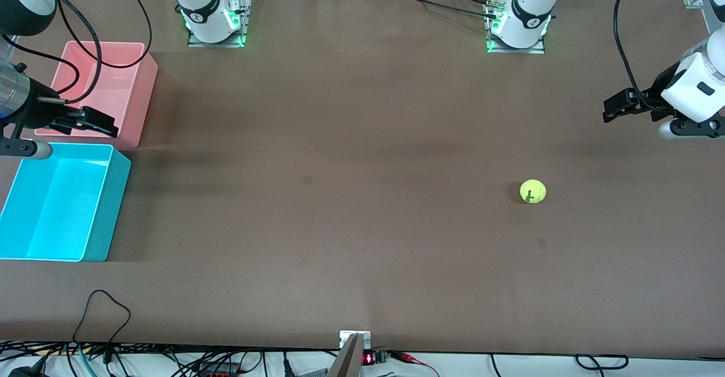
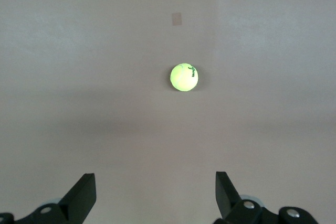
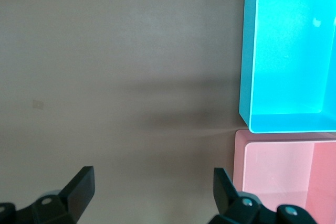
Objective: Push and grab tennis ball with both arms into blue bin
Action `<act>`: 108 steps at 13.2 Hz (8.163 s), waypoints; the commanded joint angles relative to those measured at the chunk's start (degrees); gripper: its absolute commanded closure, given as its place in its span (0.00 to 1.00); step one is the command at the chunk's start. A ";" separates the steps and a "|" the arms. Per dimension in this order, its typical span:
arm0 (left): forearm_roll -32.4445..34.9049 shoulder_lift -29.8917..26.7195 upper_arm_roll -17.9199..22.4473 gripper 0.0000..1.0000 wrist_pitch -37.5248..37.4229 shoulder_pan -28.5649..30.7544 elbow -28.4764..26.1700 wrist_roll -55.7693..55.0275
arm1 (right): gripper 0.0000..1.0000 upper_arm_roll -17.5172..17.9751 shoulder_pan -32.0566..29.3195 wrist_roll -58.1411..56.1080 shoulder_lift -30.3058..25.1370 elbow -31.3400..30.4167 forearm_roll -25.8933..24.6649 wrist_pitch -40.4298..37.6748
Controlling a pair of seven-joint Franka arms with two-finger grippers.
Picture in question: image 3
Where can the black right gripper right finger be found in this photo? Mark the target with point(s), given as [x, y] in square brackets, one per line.
[236, 208]

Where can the pink plastic bin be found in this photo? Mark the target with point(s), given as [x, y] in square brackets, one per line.
[278, 166]

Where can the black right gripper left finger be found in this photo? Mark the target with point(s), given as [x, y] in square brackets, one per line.
[68, 198]

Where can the blue plastic bin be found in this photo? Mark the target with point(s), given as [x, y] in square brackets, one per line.
[288, 58]

